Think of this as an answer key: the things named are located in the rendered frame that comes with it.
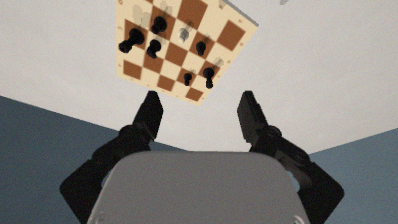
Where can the cream and brown chessboard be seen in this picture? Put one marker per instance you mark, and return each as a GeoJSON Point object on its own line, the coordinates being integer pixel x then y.
{"type": "Point", "coordinates": [223, 30]}

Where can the white pawn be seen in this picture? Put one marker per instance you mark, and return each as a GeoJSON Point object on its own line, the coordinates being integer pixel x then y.
{"type": "Point", "coordinates": [183, 35]}

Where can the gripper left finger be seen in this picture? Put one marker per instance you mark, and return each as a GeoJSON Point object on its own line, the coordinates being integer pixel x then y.
{"type": "Point", "coordinates": [82, 188]}

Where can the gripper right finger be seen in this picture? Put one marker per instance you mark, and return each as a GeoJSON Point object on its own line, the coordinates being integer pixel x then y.
{"type": "Point", "coordinates": [319, 192]}

